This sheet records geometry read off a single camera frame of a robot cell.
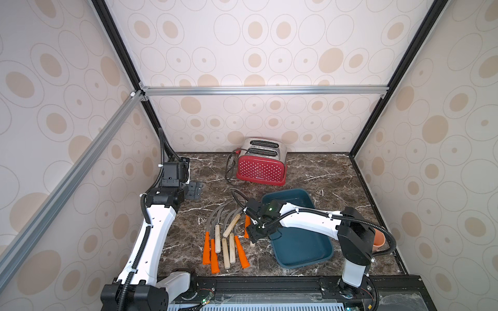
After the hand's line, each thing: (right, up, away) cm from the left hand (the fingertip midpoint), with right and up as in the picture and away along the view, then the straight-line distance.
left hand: (190, 181), depth 77 cm
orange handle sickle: (+6, -32, +3) cm, 33 cm away
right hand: (+28, -23, +7) cm, 37 cm away
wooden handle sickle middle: (+16, -28, +5) cm, 33 cm away
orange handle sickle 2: (+9, -32, +3) cm, 34 cm away
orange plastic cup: (+78, -24, +4) cm, 81 cm away
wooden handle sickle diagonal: (+16, -20, +13) cm, 29 cm away
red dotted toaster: (+30, +9, +16) cm, 35 cm away
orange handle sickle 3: (+20, -31, +5) cm, 37 cm away
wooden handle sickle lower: (+13, -28, +7) cm, 31 cm away
